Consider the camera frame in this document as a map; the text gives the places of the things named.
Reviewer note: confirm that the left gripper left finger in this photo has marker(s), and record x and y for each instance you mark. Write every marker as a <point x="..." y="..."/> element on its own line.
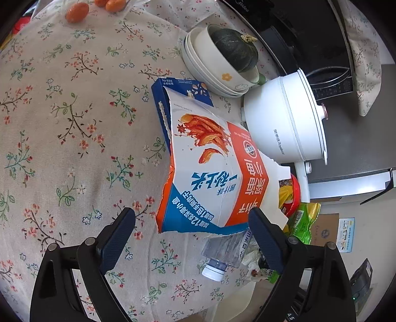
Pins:
<point x="55" y="296"/>

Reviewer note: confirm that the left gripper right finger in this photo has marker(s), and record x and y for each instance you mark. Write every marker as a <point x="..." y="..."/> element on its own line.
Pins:
<point x="316" y="275"/>

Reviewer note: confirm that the white paper tissue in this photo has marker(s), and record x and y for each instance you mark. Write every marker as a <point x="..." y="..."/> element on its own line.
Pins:
<point x="252" y="256"/>

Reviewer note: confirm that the red instant noodle lid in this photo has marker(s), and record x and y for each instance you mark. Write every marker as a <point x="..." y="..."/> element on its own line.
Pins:
<point x="297" y="195"/>

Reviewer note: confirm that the crushed clear plastic bottle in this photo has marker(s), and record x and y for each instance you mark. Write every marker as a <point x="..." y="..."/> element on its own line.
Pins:
<point x="223" y="252"/>

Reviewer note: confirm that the yellow foil snack wrapper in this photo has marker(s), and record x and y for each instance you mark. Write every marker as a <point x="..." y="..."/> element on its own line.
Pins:
<point x="285" y="196"/>

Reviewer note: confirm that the orange white snack bag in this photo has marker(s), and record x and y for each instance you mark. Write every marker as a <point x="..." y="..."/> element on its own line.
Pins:
<point x="217" y="175"/>

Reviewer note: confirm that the blue biscuit stick box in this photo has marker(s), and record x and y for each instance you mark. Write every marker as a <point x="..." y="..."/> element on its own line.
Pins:
<point x="166" y="90"/>

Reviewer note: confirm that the cardboard box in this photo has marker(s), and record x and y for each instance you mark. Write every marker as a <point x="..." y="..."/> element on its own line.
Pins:
<point x="325" y="229"/>

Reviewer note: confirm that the green snack wrapper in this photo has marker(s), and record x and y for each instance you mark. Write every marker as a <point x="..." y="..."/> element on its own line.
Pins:
<point x="299" y="224"/>

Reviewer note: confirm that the blue white leaflet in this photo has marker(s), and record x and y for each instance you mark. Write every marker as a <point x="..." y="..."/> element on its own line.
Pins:
<point x="345" y="236"/>

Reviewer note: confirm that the dark grey refrigerator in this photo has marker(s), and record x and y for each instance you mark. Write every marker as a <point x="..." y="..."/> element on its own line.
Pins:
<point x="356" y="145"/>

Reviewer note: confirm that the floral tablecloth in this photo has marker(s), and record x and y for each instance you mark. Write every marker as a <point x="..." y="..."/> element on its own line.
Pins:
<point x="81" y="140"/>

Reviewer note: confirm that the white electric cooking pot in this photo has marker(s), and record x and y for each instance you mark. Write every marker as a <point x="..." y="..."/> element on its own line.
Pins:
<point x="286" y="124"/>

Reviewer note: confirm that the white stacked plates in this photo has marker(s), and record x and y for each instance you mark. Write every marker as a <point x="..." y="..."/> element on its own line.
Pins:
<point x="201" y="73"/>

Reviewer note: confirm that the dark green pumpkin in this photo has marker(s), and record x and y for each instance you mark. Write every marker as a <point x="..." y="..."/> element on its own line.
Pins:
<point x="237" y="48"/>

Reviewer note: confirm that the black microwave oven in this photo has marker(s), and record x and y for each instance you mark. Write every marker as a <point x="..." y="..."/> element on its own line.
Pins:
<point x="307" y="35"/>

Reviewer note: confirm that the white bowl with flowers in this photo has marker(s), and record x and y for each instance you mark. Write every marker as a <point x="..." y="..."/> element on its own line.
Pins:
<point x="218" y="66"/>

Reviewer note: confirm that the orange kumquat fruit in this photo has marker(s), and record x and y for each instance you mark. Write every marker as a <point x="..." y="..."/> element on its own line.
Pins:
<point x="100" y="3"/>
<point x="77" y="13"/>
<point x="114" y="6"/>

